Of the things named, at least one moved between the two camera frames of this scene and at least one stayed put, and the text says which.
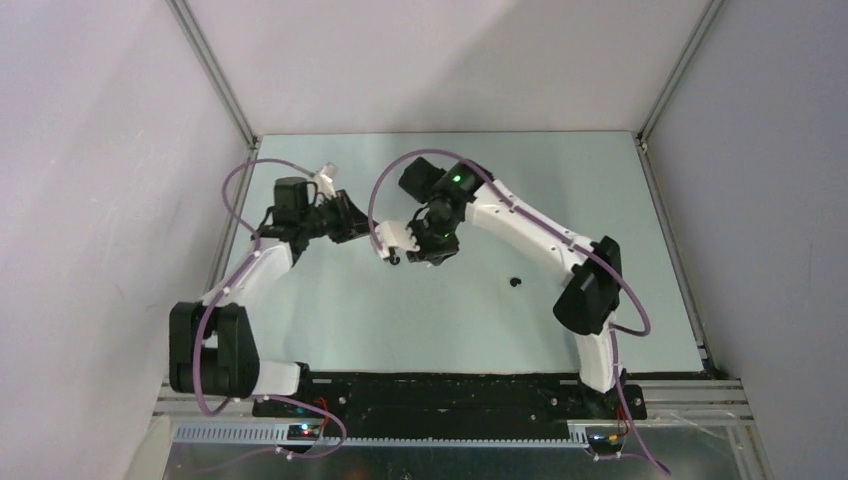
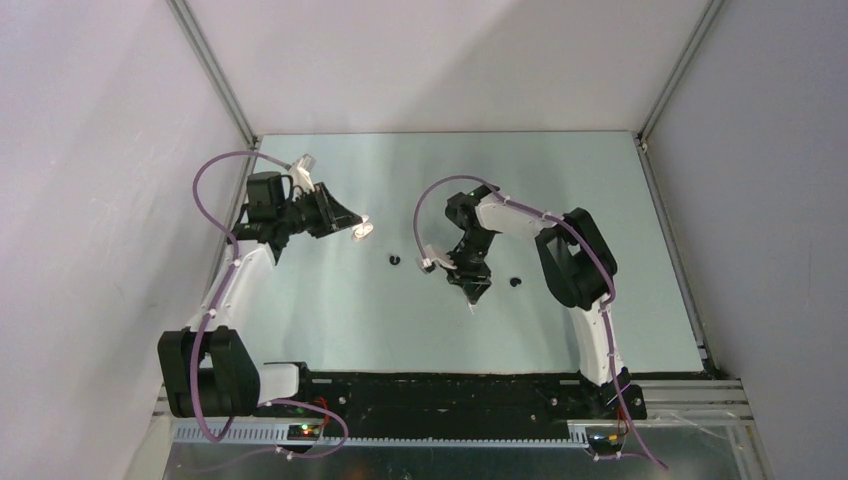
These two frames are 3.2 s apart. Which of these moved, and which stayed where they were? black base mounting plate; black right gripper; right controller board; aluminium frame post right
Moved: black right gripper
Stayed: black base mounting plate; right controller board; aluminium frame post right
